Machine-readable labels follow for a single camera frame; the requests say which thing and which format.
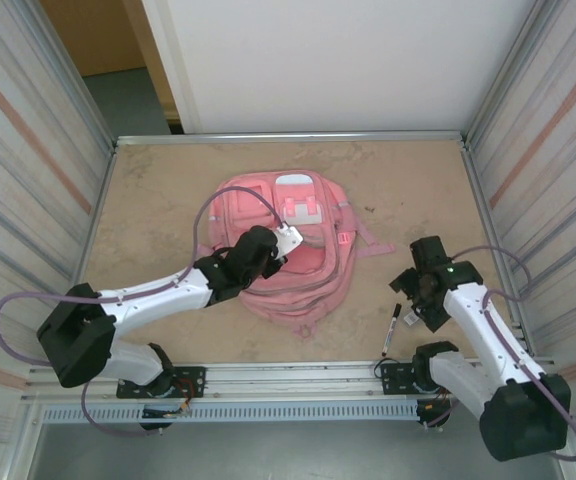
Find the black marker pen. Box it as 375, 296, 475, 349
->
380, 302, 403, 358

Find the pink student backpack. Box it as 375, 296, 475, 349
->
206, 169, 398, 342

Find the brown wooden door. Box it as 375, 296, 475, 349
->
40, 0, 179, 124

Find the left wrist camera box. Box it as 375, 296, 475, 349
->
273, 224, 305, 262

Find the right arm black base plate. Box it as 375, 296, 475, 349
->
378, 360, 471, 396

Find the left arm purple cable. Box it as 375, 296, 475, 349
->
0, 186, 285, 440

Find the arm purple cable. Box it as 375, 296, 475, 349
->
0, 186, 285, 440
425, 245, 576, 461

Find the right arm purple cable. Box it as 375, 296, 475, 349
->
425, 245, 576, 461

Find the right base wire bundle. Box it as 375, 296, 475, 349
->
416, 384, 453, 429

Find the base wire bundle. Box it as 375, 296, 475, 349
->
142, 377, 205, 419
416, 384, 453, 429

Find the aluminium mounting rail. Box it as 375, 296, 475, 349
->
20, 357, 567, 404

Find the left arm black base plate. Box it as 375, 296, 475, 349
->
116, 366, 207, 400

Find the aluminium table edge rail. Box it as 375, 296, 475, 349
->
112, 130, 469, 147

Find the grey slotted cable duct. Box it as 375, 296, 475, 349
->
41, 402, 419, 425

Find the left base wire bundle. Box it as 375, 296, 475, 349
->
142, 377, 205, 419

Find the aluminium frame post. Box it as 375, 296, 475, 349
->
460, 0, 564, 147
5, 0, 118, 151

